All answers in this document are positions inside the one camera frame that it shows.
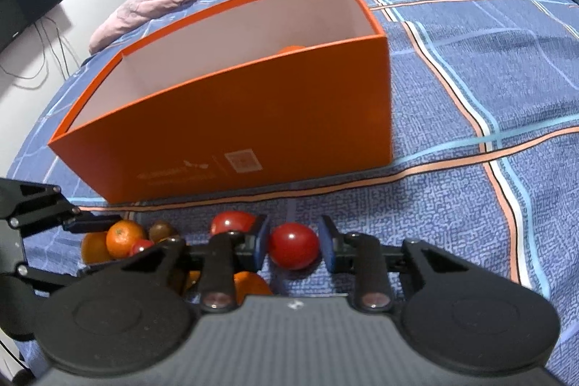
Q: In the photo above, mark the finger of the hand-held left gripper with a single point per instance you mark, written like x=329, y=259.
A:
x=45, y=277
x=31, y=203

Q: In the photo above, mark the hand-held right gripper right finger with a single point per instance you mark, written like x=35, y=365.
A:
x=328, y=246

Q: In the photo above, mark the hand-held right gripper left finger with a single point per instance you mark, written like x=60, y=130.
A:
x=260, y=243

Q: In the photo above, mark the small tangerine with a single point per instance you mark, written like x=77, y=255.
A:
x=94, y=249
x=124, y=237
x=192, y=279

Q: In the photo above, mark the orange cardboard box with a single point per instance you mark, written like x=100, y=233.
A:
x=271, y=119

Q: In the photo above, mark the large orange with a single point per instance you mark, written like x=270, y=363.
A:
x=251, y=284
x=291, y=48

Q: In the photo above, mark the brown kiwi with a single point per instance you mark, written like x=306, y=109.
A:
x=163, y=231

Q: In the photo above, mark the tiny red cherry tomato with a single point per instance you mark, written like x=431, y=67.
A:
x=141, y=247

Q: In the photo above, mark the blue plaid bed sheet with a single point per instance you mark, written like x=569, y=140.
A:
x=452, y=96

